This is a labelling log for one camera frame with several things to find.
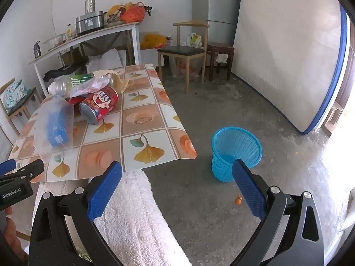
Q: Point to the dark wooden stool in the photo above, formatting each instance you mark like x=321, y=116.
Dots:
x=220, y=47

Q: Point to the steel thermos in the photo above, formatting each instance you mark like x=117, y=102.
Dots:
x=37, y=50

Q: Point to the small clear bottle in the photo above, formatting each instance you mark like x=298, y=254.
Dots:
x=68, y=32

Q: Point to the blue cardboard box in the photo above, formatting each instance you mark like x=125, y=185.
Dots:
x=56, y=128

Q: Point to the white cloth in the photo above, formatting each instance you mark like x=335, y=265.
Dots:
x=222, y=58

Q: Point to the person's left hand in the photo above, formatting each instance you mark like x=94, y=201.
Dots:
x=15, y=232

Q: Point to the steel cylinder holder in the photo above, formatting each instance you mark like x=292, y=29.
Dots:
x=89, y=5

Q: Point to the blue plastic wastebasket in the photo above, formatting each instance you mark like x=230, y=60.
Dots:
x=235, y=149

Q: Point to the floral cushion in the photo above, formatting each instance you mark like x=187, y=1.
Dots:
x=14, y=92

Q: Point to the clear plastic bag with red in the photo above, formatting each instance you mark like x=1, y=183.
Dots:
x=190, y=68

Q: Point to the orange plastic bag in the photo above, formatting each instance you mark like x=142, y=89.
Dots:
x=134, y=13

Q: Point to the ginkgo print tablecloth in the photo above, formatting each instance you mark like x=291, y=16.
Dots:
x=144, y=116

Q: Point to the yellow plastic bag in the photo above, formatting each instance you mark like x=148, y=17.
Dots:
x=152, y=40

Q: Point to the white mattress with blue edge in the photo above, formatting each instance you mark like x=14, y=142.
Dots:
x=285, y=52

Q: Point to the black bag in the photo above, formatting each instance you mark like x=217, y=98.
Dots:
x=65, y=70

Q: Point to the white stuffed bag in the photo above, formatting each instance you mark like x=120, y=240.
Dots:
x=106, y=58

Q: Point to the wooden chair with black seat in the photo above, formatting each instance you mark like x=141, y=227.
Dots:
x=181, y=50

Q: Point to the white side table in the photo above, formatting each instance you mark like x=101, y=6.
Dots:
x=111, y=29

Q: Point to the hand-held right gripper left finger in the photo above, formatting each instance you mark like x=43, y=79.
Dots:
x=104, y=191

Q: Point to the crumpled clear pink plastic bag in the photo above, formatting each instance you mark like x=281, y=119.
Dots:
x=88, y=86

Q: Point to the orange peel piece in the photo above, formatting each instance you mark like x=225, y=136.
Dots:
x=238, y=200

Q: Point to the clear glass container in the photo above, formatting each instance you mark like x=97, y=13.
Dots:
x=54, y=42

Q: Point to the clear bottle with green label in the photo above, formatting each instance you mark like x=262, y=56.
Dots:
x=59, y=86

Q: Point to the white box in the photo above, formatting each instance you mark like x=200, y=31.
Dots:
x=148, y=55

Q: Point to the steel rice cooker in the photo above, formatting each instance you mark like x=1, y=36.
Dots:
x=90, y=22

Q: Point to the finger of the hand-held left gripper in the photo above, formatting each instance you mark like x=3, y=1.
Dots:
x=7, y=167
x=32, y=167

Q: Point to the white and green paper bags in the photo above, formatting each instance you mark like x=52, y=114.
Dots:
x=195, y=40

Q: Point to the red wrapper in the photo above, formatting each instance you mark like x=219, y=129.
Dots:
x=74, y=100

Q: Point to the grey refrigerator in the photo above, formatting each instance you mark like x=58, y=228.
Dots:
x=215, y=0

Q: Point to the wooden chair with floral cushion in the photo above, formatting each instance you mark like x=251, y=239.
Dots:
x=19, y=110

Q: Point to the brown paper tissue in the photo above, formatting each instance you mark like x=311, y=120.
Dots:
x=122, y=82

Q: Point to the yellow food bag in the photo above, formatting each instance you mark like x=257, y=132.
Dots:
x=118, y=9

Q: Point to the red cartoon snack can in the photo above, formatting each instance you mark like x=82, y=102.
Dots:
x=102, y=102

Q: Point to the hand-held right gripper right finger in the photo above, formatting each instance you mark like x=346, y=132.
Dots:
x=248, y=191

